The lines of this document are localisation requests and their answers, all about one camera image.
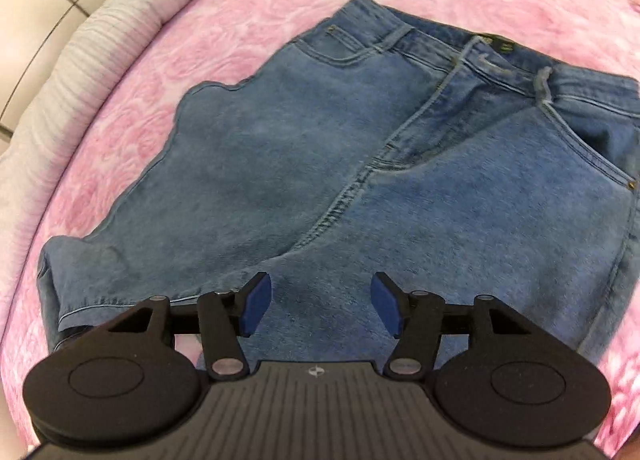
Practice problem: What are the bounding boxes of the blue denim jeans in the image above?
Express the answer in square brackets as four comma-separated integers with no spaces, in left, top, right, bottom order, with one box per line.
[37,0,639,362]

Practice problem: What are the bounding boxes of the grey-white ribbed mattress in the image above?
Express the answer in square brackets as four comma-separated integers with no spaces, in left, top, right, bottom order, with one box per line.
[1,0,190,313]

